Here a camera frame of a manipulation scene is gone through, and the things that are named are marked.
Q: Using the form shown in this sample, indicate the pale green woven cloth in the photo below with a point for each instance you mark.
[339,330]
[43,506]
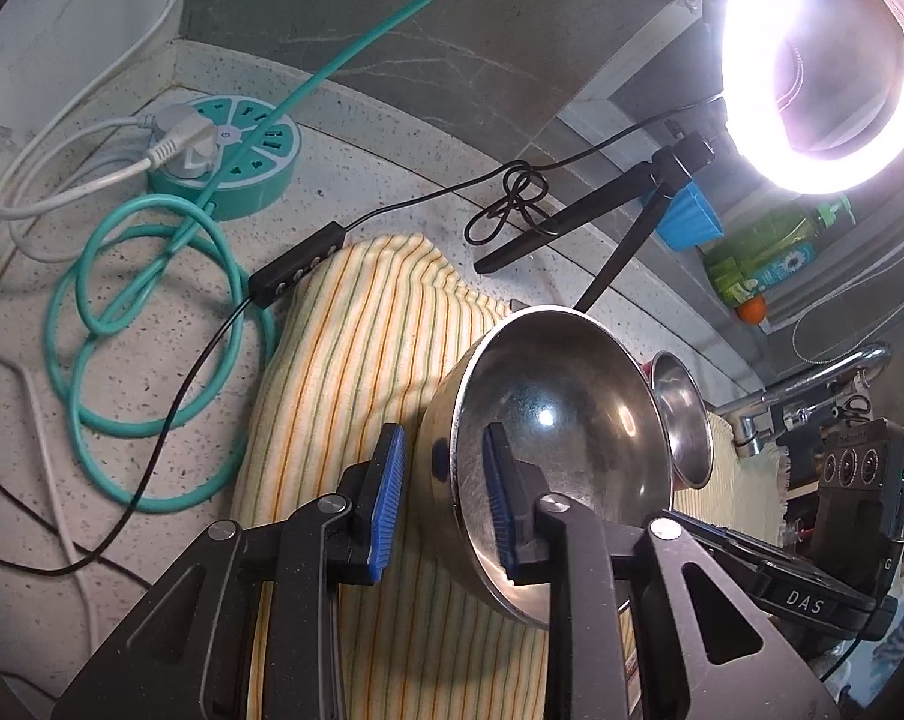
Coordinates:
[744,487]

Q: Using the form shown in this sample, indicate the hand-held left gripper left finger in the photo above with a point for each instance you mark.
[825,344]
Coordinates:
[388,510]

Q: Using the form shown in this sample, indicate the orange fruit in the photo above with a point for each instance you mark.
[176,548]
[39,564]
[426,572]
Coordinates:
[752,310]

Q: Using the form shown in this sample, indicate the yellow striped cloth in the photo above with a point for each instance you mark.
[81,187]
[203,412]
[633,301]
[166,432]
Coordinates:
[347,330]

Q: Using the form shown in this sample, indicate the black mini tripod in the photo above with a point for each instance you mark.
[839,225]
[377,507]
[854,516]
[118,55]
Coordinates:
[572,221]

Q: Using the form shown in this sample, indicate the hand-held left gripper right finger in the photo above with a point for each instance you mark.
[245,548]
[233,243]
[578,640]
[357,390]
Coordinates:
[503,510]

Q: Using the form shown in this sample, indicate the small red steel bowl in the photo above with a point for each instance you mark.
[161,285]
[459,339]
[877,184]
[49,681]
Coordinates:
[684,420]

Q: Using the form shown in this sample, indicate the green pump soap bottle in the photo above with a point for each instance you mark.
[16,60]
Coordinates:
[767,255]

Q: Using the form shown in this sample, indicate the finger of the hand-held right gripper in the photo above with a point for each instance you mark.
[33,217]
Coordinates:
[722,547]

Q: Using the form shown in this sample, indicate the blue ribbed plastic cup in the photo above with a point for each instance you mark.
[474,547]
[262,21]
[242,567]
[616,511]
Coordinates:
[692,221]

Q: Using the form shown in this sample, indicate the round teal power strip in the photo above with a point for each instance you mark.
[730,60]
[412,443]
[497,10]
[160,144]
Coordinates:
[264,165]

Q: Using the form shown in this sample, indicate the large steel bowl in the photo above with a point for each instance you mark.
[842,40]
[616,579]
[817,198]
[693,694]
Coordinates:
[572,405]

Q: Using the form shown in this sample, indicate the chrome kitchen faucet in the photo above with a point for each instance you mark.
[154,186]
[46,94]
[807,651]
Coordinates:
[835,369]

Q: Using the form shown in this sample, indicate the black utensil holder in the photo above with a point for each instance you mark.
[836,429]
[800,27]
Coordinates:
[797,457]

